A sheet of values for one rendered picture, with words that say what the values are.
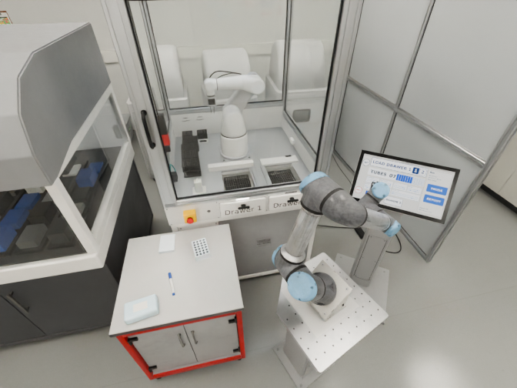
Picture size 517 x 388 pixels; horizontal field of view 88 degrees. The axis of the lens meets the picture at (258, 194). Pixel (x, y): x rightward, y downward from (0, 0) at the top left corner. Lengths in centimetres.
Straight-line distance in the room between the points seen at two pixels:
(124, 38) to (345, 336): 154
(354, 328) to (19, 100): 163
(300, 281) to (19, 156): 117
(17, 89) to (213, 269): 113
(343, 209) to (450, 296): 194
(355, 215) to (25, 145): 121
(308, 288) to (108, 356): 161
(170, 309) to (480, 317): 227
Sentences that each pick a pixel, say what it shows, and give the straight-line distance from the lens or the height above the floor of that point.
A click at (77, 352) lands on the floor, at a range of 249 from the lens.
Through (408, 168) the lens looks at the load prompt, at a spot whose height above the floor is 116.
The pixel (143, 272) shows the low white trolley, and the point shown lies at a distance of 165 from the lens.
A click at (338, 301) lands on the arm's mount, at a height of 86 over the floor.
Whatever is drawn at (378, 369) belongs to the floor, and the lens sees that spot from 226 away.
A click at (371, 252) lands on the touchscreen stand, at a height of 45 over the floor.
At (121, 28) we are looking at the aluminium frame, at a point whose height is 186.
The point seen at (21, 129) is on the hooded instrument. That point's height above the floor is 159.
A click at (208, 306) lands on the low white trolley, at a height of 76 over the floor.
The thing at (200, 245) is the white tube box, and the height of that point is 80.
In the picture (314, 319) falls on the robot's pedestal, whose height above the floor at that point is 76.
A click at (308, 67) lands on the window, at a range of 142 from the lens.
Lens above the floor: 202
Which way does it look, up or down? 40 degrees down
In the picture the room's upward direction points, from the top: straight up
